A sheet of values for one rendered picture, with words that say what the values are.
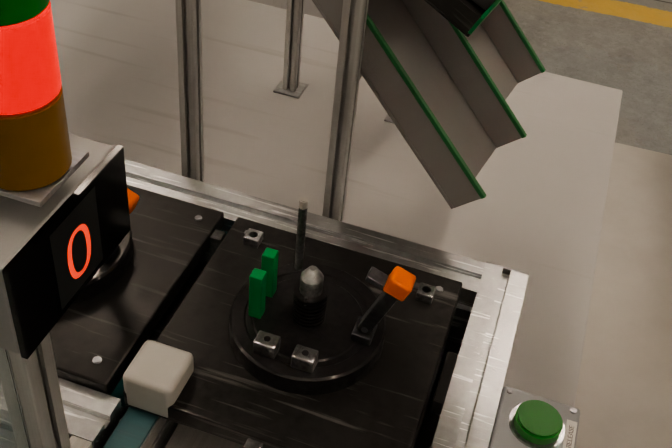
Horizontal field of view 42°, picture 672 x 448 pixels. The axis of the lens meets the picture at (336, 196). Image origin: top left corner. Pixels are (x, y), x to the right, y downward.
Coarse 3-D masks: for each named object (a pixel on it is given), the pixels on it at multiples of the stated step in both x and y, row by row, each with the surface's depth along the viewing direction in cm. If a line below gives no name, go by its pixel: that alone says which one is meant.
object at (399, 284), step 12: (372, 276) 72; (384, 276) 73; (396, 276) 72; (408, 276) 72; (384, 288) 72; (396, 288) 71; (408, 288) 71; (384, 300) 73; (396, 300) 73; (372, 312) 74; (384, 312) 74; (360, 324) 76; (372, 324) 75
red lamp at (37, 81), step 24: (24, 24) 42; (48, 24) 43; (0, 48) 42; (24, 48) 42; (48, 48) 44; (0, 72) 43; (24, 72) 43; (48, 72) 44; (0, 96) 44; (24, 96) 44; (48, 96) 45
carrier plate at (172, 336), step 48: (240, 240) 88; (288, 240) 89; (192, 288) 83; (240, 288) 83; (192, 336) 78; (432, 336) 81; (192, 384) 74; (240, 384) 75; (384, 384) 76; (240, 432) 71; (288, 432) 71; (336, 432) 72; (384, 432) 72
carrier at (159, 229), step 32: (160, 224) 89; (192, 224) 89; (128, 256) 84; (160, 256) 86; (192, 256) 86; (96, 288) 80; (128, 288) 82; (160, 288) 82; (64, 320) 78; (96, 320) 79; (128, 320) 79; (64, 352) 76; (96, 352) 76; (128, 352) 76; (96, 384) 74
